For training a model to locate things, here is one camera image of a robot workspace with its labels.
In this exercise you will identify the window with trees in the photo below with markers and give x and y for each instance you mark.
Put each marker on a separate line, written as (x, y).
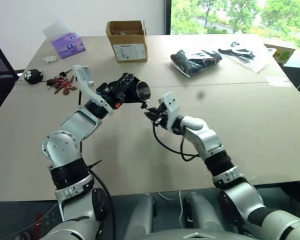
(240, 17)

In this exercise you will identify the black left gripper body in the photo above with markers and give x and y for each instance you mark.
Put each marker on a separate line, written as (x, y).
(110, 93)

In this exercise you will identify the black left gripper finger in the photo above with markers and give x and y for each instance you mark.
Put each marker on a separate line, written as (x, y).
(126, 81)
(129, 99)

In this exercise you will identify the cardboard box with yellow label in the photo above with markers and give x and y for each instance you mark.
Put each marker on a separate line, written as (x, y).
(282, 53)

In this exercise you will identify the black plush ball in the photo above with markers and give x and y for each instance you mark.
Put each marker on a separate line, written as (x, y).
(33, 76)

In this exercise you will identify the crumpled white paper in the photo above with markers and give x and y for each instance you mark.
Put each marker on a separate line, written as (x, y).
(49, 58)

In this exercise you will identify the flat clear bag, black parts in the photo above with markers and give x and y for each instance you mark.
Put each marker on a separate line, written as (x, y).
(242, 55)

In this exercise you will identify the silver robot torso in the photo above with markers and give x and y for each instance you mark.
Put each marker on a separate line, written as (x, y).
(195, 235)

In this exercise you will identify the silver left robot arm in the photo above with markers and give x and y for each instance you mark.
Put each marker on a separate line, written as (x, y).
(76, 123)

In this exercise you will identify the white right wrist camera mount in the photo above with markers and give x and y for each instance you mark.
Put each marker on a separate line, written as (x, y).
(172, 110)

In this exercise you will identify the purple tissue box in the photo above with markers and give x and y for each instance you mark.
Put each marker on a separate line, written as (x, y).
(68, 46)

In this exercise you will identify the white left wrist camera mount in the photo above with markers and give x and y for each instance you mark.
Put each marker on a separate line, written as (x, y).
(88, 88)

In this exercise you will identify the metal cup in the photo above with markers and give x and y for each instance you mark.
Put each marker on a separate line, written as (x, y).
(143, 90)

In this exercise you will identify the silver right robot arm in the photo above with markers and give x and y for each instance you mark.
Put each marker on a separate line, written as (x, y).
(202, 132)

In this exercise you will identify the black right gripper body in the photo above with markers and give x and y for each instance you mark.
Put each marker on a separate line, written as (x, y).
(161, 119)

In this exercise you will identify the plastic bag of black items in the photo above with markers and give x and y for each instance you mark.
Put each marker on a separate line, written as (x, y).
(193, 62)

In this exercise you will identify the black mesh chair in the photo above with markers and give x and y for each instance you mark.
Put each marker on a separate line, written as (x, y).
(0, 72)

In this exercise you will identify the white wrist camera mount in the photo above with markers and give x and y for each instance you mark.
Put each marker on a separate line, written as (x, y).
(172, 110)
(88, 88)

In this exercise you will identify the keys with red tags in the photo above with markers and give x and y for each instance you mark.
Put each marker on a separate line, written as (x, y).
(62, 83)

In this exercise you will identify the open cardboard box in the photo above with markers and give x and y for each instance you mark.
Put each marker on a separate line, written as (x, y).
(130, 48)

